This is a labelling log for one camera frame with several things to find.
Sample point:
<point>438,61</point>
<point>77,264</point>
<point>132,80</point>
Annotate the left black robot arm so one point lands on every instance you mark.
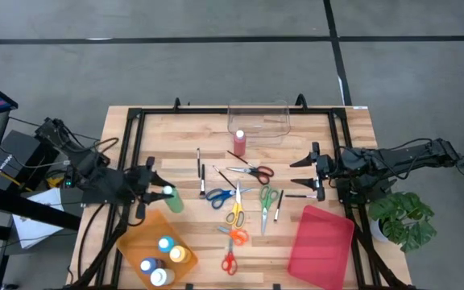
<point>95,181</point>

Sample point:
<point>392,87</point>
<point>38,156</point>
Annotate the blue scissors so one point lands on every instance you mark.
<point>216,197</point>

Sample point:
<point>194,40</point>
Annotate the green scissors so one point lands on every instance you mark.
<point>265,201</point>

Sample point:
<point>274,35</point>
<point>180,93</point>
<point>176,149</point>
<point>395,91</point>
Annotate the white paint bottle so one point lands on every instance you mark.
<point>161,277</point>

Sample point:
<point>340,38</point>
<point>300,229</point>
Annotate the green paint bottle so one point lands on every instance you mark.
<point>174,201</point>

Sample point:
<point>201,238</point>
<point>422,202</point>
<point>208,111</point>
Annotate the yellow grey scissors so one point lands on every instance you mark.
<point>237,209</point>

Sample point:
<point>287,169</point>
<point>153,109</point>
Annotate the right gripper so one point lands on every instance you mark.
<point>324,173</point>

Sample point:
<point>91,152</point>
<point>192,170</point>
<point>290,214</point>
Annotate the orange small scissors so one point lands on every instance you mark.
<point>240,237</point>

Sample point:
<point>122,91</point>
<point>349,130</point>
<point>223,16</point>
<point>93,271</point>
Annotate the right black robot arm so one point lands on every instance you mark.
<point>397,159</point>

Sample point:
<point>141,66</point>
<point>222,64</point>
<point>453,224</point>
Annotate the white paper sheet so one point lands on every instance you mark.
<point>34,225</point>

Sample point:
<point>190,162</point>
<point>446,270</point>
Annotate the clear plastic bin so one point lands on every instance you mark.
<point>260,121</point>

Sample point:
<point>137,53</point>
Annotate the red plastic bin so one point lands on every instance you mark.
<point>320,245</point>

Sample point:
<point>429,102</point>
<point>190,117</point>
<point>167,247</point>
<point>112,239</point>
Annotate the red paint bottle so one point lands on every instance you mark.
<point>239,145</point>

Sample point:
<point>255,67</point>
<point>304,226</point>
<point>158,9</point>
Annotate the yellow paint bottle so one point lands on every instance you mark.
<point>180,254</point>

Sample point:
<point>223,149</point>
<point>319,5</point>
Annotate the red small scissors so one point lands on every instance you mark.
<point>229,263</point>

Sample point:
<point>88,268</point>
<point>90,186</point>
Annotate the black box white print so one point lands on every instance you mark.
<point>14,153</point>

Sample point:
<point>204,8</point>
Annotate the black red scissors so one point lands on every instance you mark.
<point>262,177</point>

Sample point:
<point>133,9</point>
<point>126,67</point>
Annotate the blue paint bottle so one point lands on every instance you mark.
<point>151,266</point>

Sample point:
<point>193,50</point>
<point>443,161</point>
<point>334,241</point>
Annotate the thick black paintbrush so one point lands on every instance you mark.
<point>202,177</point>

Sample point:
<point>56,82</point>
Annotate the black aluminium table frame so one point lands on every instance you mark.
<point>236,110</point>

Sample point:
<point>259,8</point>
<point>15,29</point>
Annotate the white plant pot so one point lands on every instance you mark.
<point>377,233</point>

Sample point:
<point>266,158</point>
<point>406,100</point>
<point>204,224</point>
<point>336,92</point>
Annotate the green leafy plant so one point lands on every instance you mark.
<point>405,217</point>

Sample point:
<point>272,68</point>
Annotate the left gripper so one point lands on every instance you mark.
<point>139,183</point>

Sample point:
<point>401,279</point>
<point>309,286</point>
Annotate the teal paint bottle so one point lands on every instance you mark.
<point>166,244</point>

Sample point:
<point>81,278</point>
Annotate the orange plastic bin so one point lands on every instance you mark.
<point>139,241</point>

